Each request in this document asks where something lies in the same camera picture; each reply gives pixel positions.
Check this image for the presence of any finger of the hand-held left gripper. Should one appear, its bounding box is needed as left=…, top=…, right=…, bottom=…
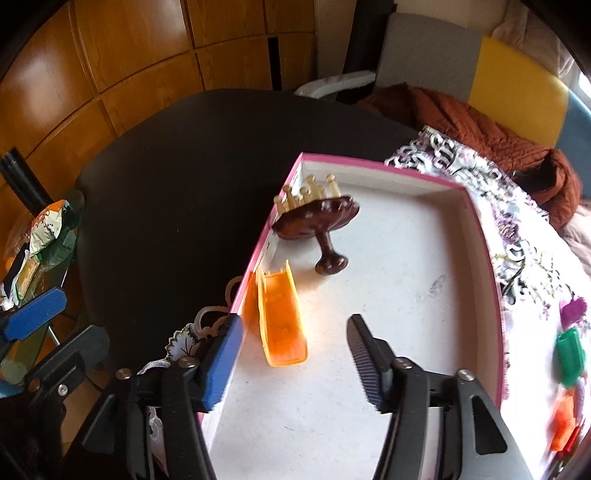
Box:
left=0, top=286, right=68, bottom=344
left=18, top=324, right=110, bottom=418

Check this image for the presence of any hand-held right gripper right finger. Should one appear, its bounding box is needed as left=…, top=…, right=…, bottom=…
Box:
left=347, top=314, right=536, bottom=480

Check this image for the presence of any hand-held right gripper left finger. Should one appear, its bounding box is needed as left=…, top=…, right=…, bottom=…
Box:
left=65, top=315, right=244, bottom=480

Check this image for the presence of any pink cardboard box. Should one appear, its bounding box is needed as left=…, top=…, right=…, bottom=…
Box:
left=196, top=152, right=511, bottom=480

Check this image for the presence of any green plastic toy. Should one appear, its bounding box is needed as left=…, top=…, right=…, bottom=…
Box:
left=555, top=325, right=587, bottom=387

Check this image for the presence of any orange cube block piece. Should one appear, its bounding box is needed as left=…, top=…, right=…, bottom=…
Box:
left=549, top=392, right=578, bottom=453

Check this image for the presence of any purple plastic toy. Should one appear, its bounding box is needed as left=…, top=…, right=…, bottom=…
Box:
left=560, top=296, right=588, bottom=333

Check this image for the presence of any orange plastic toy slide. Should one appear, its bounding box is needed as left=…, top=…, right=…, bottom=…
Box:
left=256, top=259, right=310, bottom=368

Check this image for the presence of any white green snack packet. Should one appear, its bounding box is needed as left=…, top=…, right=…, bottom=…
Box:
left=28, top=199, right=71, bottom=254

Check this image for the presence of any floral embroidered tablecloth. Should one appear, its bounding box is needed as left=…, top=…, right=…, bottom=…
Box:
left=136, top=126, right=591, bottom=480

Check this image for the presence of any rust brown blanket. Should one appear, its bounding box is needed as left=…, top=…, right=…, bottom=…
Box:
left=358, top=84, right=583, bottom=229

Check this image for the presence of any wooden wardrobe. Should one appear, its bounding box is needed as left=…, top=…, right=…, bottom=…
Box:
left=0, top=0, right=324, bottom=324

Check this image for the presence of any white curved object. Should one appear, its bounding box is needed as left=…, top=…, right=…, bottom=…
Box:
left=294, top=70, right=377, bottom=100

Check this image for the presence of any multicolour padded headboard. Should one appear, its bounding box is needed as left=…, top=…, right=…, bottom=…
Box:
left=376, top=13, right=591, bottom=153

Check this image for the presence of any pink grey pillow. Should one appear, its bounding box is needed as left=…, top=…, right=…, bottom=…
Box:
left=492, top=0, right=583, bottom=79

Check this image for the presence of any white plastic ring toy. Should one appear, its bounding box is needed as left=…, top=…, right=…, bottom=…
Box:
left=194, top=276, right=243, bottom=340

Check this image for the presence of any brown toy pedestal table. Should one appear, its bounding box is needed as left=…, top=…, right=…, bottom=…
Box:
left=271, top=173, right=361, bottom=277

